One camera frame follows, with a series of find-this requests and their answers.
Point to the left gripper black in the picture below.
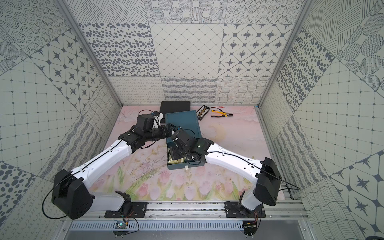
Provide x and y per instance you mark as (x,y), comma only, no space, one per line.
(167,130)

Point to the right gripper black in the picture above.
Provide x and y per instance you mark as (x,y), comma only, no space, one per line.
(173,154)

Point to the green cookie packet one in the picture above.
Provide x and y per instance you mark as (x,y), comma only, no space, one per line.
(178,161)

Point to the teal drawer cabinet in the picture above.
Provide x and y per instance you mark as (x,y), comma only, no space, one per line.
(186,120)

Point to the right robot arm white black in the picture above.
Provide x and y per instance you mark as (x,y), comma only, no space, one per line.
(264,175)

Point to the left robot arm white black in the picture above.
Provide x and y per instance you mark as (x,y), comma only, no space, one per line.
(71,192)

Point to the black case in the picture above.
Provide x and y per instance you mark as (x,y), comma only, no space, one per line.
(173,107)

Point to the black bit tray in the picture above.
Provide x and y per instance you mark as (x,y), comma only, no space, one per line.
(203,110)

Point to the yellow handled pliers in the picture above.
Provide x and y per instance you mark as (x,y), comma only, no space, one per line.
(220,114)

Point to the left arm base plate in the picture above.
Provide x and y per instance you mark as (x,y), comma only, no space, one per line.
(128,210)

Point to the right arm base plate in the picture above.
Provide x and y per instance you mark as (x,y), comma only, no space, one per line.
(236,210)

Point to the aluminium rail frame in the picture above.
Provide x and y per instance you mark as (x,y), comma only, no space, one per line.
(214,210)

